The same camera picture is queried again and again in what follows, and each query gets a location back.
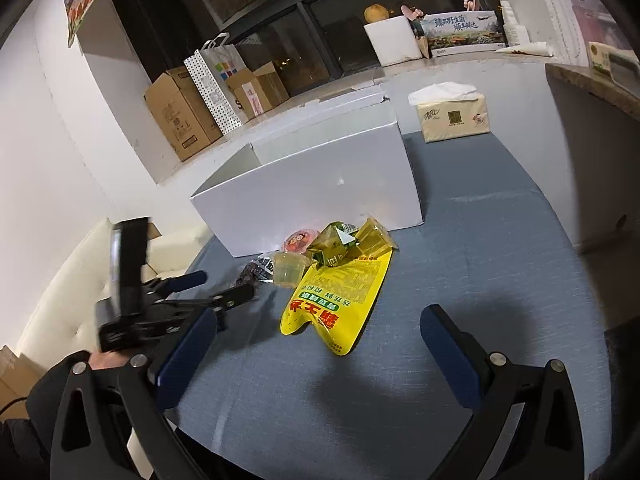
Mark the cream small box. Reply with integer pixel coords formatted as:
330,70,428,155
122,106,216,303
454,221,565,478
587,41,618,79

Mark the small green snack packet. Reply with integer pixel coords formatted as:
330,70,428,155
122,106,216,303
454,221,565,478
327,220,362,241

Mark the olive gold snack packet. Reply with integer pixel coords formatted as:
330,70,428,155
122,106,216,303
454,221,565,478
306,227,358,271

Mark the large cardboard box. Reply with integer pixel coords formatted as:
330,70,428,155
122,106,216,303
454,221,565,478
144,66,224,162

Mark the person's left forearm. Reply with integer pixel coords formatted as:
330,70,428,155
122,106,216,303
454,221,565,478
22,357,76,431

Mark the white cardboard box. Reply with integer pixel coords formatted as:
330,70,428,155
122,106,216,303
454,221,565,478
189,84,426,258

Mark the red lid jelly cup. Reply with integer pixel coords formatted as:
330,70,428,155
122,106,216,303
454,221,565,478
281,228,321,253

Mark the white paper cone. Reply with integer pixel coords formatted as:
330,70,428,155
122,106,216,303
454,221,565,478
495,40,555,59

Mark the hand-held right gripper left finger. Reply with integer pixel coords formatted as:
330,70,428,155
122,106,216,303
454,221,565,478
50,308,218,480

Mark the person's left hand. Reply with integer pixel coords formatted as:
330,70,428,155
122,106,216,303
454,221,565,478
90,352,132,371

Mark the pale clear jelly cup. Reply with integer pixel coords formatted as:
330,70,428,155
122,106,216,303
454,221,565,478
272,252,307,288

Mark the cardboard parcel box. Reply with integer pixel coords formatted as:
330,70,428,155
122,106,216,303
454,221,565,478
0,344,42,423

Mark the black framed window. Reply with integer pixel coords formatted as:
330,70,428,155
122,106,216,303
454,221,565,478
107,0,501,92

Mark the pile of yellow jelly cups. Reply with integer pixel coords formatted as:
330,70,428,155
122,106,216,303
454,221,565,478
357,215,399,257

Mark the dark side cabinet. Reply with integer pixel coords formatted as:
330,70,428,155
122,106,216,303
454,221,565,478
545,62,640,257

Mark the white foam box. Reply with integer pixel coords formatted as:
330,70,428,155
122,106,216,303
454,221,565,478
363,15,426,67

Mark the yellow snack bag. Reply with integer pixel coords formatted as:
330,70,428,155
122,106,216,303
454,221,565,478
280,249,394,357

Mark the cream sofa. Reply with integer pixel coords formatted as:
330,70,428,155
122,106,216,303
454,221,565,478
15,220,211,361

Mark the small cardboard box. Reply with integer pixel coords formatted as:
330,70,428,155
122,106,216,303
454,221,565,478
226,61,291,118

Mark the tissue pack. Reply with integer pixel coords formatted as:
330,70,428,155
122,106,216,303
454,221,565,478
408,81,491,143

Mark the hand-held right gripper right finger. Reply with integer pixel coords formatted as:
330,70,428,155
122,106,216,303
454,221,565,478
420,305,586,480

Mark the dark snack packet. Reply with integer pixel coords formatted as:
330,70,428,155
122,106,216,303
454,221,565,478
237,255,278,288

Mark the long printed box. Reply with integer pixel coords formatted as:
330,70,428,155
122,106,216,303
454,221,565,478
420,10,508,59

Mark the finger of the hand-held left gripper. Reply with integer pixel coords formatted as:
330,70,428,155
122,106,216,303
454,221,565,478
150,284,257,317
142,271,208,296

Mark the polka dot paper bag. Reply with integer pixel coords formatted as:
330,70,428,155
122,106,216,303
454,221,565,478
183,32,251,135

